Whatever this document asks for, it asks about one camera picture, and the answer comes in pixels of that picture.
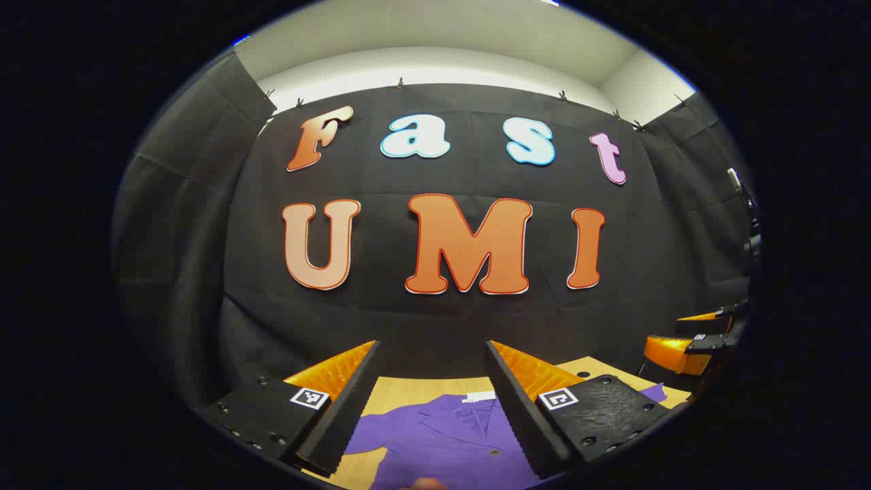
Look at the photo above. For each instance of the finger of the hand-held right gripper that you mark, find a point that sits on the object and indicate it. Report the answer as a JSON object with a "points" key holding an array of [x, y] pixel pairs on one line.
{"points": [[674, 354], [701, 316]]}

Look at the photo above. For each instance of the purple jacket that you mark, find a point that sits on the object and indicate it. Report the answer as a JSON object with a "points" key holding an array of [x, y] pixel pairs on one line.
{"points": [[442, 442]]}

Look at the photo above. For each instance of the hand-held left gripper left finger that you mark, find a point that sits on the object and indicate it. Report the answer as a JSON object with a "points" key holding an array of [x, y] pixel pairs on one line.
{"points": [[350, 408]]}

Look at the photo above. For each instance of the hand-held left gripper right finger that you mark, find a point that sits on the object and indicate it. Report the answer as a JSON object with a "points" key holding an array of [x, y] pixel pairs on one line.
{"points": [[520, 415]]}

